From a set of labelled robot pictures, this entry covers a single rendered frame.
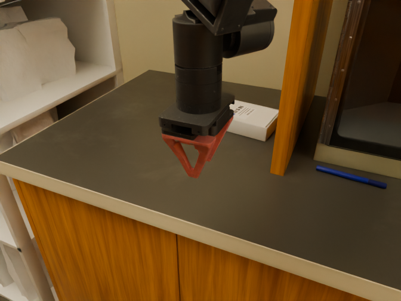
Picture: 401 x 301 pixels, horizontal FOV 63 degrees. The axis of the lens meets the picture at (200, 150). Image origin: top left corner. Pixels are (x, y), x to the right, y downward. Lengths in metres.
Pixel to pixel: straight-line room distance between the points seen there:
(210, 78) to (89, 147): 0.53
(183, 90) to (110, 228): 0.49
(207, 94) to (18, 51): 0.94
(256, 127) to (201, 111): 0.45
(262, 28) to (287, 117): 0.28
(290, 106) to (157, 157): 0.33
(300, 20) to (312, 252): 0.38
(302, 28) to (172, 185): 0.38
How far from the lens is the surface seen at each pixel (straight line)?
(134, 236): 0.78
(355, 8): 0.68
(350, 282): 0.59
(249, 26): 0.41
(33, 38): 1.34
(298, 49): 0.62
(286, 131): 0.68
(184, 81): 0.39
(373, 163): 0.80
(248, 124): 0.84
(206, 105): 0.39
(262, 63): 1.20
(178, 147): 0.43
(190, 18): 0.38
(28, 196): 0.96
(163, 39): 1.33
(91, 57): 1.55
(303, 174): 0.75
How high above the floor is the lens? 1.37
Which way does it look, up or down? 32 degrees down
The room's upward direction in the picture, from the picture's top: straight up
